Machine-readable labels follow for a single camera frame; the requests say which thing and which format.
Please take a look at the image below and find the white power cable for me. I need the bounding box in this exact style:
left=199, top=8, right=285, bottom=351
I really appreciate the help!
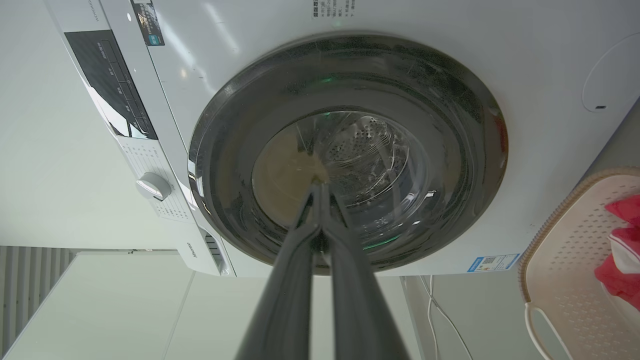
left=419, top=275, right=474, bottom=360

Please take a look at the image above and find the beige perforated laundry basket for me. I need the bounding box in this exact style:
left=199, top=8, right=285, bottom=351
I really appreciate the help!
left=518, top=167, right=640, bottom=360

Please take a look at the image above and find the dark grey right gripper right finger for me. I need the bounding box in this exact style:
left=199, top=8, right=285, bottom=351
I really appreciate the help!
left=320, top=182, right=412, bottom=360

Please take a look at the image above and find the white cabinet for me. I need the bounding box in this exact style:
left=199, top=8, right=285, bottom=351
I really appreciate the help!
left=2, top=250, right=421, bottom=360

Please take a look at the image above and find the white front-load washing machine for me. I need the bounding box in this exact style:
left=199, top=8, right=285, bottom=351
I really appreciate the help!
left=44, top=0, right=640, bottom=279

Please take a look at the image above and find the red and white garment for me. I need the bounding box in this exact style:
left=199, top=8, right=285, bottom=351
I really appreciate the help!
left=594, top=194, right=640, bottom=312

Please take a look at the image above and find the silver washing machine dial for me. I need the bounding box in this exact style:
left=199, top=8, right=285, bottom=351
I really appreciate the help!
left=135, top=172, right=172, bottom=202

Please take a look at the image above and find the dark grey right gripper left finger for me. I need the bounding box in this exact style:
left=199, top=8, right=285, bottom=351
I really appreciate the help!
left=235, top=183, right=322, bottom=360

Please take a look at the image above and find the round dark washing machine door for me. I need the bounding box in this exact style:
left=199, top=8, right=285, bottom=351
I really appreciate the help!
left=187, top=33, right=510, bottom=275

